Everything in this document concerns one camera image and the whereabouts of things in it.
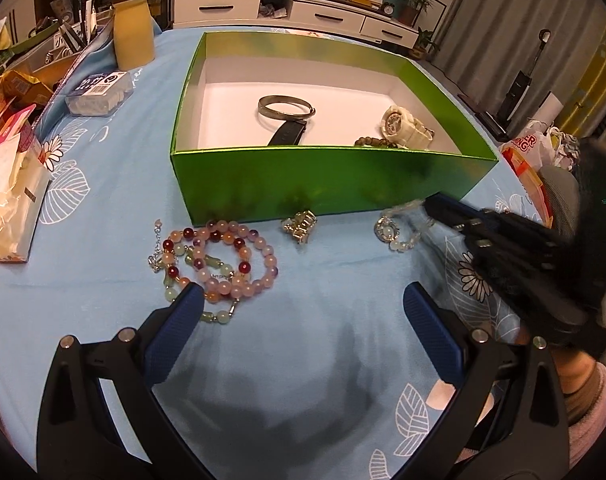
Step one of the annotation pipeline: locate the black watch strap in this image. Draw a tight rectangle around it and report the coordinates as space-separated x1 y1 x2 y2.
266 118 308 148

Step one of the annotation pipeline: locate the grey curtain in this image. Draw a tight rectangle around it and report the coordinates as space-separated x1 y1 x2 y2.
432 0 606 128

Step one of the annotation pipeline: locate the right hand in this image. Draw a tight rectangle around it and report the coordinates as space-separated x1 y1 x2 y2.
512 326 597 376

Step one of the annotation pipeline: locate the clear crystal bead bracelet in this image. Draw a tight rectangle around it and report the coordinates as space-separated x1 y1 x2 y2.
373 199 434 254

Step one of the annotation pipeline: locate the red and peach bead bracelet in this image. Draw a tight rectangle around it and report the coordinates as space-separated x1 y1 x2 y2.
160 226 254 291

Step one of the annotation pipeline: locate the clear box of cotton swabs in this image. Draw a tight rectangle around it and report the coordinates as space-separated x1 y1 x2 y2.
65 72 134 117

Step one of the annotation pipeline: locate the light blue floral tablecloth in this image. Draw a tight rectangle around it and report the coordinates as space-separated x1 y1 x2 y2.
0 28 519 479

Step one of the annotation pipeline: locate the red yellow paper bag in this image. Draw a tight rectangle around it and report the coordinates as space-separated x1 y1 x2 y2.
501 148 553 228

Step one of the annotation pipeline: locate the silver bangle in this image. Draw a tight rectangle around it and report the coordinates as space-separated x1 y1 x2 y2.
257 94 316 120

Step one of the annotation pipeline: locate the white tissue pack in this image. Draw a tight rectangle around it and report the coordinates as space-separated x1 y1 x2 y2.
0 134 51 262

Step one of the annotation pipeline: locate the brown wooden bead bracelet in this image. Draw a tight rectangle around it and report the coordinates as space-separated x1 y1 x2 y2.
352 135 400 149

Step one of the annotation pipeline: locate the green cardboard box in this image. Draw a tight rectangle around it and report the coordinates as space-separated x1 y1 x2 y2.
169 30 497 223

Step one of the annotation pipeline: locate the white TV cabinet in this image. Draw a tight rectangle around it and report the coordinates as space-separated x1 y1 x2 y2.
170 0 419 49

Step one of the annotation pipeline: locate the upright vacuum cleaner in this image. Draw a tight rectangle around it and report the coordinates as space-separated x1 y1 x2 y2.
481 28 551 142

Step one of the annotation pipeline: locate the pink right sleeve forearm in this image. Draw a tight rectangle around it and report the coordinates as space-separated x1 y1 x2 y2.
558 360 606 467

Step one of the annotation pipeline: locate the white plastic shopping bag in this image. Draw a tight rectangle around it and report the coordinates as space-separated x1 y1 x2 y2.
500 120 580 172

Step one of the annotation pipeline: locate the potted plant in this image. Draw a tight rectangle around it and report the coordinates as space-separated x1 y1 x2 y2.
398 0 431 26

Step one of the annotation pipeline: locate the gold ring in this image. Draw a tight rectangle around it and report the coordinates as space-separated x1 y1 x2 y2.
281 209 318 245

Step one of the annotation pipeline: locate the yellow bottle brown lid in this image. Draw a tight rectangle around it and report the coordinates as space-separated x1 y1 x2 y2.
112 0 155 72

